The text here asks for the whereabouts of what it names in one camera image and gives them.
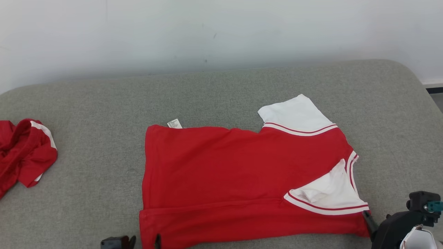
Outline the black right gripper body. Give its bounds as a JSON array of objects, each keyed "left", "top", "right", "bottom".
[{"left": 371, "top": 211, "right": 430, "bottom": 249}]

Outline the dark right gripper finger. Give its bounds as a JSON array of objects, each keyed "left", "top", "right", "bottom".
[{"left": 362, "top": 210, "right": 380, "bottom": 239}]

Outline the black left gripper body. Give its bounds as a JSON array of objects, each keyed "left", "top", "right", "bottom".
[{"left": 100, "top": 236, "right": 136, "bottom": 249}]

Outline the red white short-sleeve jersey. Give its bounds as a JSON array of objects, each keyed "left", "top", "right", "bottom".
[
  {"left": 0, "top": 119, "right": 58, "bottom": 200},
  {"left": 138, "top": 94, "right": 371, "bottom": 249}
]

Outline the grey fabric sofa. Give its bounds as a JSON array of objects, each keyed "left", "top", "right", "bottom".
[{"left": 0, "top": 59, "right": 443, "bottom": 249}]

